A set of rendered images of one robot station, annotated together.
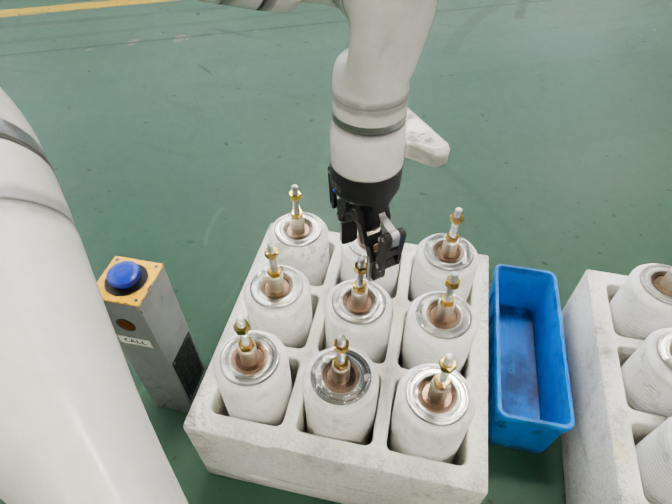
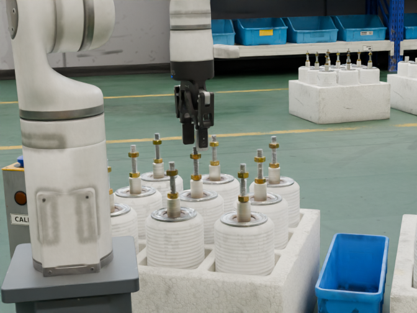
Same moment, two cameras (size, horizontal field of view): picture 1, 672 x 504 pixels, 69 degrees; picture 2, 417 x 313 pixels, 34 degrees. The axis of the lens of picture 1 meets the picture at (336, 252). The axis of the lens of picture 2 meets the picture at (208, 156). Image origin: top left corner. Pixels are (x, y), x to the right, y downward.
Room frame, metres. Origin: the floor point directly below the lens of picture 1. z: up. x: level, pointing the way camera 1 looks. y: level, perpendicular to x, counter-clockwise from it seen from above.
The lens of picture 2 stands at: (-0.78, -0.17, 0.58)
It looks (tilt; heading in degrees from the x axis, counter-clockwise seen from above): 12 degrees down; 5
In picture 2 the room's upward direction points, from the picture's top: 2 degrees counter-clockwise
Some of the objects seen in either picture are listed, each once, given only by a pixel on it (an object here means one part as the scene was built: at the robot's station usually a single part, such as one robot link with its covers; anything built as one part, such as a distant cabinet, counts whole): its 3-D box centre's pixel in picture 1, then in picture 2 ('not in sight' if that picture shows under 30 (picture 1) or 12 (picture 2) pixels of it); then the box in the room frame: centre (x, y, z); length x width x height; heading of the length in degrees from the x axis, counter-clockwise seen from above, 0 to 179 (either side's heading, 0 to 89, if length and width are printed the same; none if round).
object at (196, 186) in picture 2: (359, 296); (197, 189); (0.40, -0.03, 0.26); 0.02 x 0.02 x 0.03
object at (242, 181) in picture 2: (444, 373); (243, 187); (0.26, -0.12, 0.30); 0.01 x 0.01 x 0.08
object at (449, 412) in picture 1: (437, 394); (244, 219); (0.26, -0.12, 0.25); 0.08 x 0.08 x 0.01
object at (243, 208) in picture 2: (438, 389); (243, 211); (0.26, -0.12, 0.26); 0.02 x 0.02 x 0.03
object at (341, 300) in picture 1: (359, 301); (197, 195); (0.40, -0.03, 0.25); 0.08 x 0.08 x 0.01
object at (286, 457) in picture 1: (354, 359); (199, 279); (0.40, -0.03, 0.09); 0.39 x 0.39 x 0.18; 78
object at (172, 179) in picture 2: (341, 354); (172, 184); (0.29, -0.01, 0.30); 0.01 x 0.01 x 0.08
